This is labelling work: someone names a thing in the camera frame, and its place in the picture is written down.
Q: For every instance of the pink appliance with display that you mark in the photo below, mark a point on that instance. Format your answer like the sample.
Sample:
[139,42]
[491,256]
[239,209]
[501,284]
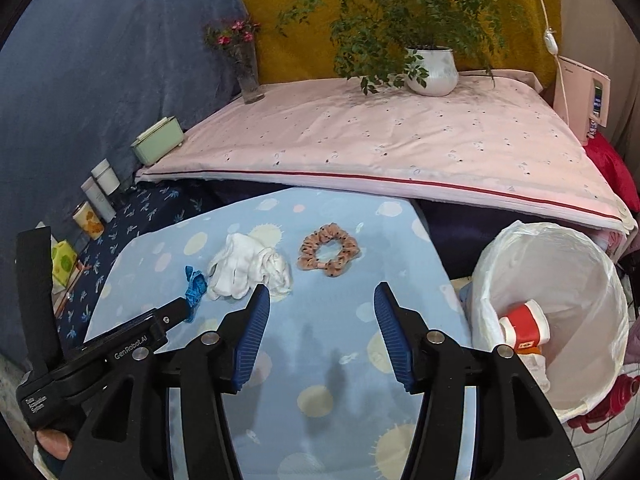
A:
[577,90]

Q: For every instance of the mustard yellow backdrop cloth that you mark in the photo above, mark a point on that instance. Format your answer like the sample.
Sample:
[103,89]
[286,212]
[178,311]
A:
[280,50]

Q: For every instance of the green plant in white pot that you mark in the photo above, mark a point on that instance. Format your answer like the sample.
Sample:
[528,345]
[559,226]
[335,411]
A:
[432,72]

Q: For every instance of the pink dotted scrunchie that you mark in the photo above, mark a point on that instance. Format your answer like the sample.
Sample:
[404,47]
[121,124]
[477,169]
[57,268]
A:
[310,252]

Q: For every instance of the orange plastic bag blue print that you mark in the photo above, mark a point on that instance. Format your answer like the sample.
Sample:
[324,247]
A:
[530,349]

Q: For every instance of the white cloth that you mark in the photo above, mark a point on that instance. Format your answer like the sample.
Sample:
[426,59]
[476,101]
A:
[245,265]

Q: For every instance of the tall white bottle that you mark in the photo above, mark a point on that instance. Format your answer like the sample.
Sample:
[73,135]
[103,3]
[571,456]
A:
[97,200]

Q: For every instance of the red plastic object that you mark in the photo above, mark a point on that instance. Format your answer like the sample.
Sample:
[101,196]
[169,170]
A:
[605,405]

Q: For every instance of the pink bedsheet with red stripe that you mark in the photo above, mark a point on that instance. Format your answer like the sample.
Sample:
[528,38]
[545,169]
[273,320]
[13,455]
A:
[375,135]

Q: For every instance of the orange-print tin can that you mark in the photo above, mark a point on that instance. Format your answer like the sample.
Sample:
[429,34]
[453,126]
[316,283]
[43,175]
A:
[87,220]

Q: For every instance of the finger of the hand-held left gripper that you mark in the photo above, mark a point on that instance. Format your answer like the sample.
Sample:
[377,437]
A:
[172,317]
[37,300]

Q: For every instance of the glass vase with pink flowers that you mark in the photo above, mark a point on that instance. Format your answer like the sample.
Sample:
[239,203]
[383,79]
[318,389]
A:
[247,75]

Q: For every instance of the light blue planet-print tablecloth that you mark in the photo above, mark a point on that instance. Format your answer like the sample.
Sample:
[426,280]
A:
[320,310]

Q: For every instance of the red cloth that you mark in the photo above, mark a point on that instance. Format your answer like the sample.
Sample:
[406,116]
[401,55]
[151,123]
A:
[612,170]

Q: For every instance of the blue scrunchie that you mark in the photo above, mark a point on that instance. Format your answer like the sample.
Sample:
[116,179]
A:
[196,290]

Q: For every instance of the pale green storage box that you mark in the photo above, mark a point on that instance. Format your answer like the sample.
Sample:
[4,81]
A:
[157,140]

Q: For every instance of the person's left hand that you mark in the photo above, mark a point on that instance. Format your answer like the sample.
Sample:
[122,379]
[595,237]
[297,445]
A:
[52,445]

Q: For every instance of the grey-blue backdrop cloth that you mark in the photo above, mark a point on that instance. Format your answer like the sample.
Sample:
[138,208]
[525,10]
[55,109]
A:
[100,60]

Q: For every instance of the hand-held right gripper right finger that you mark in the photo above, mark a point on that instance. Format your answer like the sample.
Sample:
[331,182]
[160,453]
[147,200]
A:
[392,340]

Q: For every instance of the dark blue leaf-print cloth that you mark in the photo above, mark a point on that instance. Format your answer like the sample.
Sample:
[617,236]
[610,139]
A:
[135,215]

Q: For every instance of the red and white paper cup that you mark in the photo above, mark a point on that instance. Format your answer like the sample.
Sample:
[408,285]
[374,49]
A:
[525,325]

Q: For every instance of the short white canister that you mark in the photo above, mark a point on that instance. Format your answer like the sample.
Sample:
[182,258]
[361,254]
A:
[106,176]

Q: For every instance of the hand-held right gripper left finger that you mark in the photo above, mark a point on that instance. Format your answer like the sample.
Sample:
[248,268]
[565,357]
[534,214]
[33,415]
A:
[252,340]

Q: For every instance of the bin with white plastic bag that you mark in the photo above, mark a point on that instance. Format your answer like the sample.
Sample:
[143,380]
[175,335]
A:
[575,285]

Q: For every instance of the green tissue box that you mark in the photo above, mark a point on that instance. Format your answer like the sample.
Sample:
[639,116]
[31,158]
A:
[64,262]

